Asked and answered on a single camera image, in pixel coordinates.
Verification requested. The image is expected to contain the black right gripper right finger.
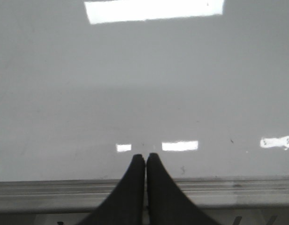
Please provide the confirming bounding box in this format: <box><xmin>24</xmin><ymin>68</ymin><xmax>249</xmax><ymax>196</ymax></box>
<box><xmin>146</xmin><ymin>153</ymin><xmax>218</xmax><ymax>225</ymax></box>

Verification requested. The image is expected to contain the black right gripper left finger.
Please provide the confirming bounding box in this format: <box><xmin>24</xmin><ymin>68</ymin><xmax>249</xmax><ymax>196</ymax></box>
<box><xmin>78</xmin><ymin>154</ymin><xmax>145</xmax><ymax>225</ymax></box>

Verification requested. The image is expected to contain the white whiteboard with aluminium frame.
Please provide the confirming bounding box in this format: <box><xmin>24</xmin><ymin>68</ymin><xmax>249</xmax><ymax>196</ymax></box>
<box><xmin>0</xmin><ymin>0</ymin><xmax>289</xmax><ymax>213</ymax></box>

